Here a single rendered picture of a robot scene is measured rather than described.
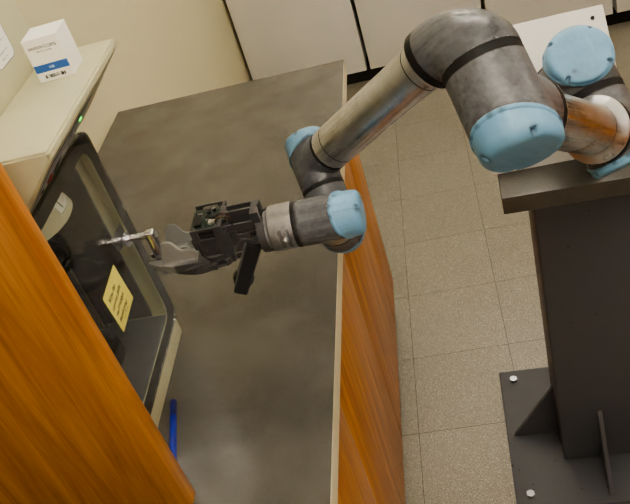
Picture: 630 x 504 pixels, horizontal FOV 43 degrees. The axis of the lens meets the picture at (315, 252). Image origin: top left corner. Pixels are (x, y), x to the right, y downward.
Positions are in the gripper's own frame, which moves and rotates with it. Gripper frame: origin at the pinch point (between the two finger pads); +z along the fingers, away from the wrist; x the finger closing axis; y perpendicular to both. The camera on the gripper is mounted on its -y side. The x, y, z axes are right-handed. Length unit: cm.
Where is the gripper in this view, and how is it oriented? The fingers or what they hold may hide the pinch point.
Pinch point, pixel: (159, 261)
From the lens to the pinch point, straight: 136.0
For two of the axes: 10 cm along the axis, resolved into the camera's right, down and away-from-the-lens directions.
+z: -9.6, 1.8, 1.9
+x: -0.3, 6.4, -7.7
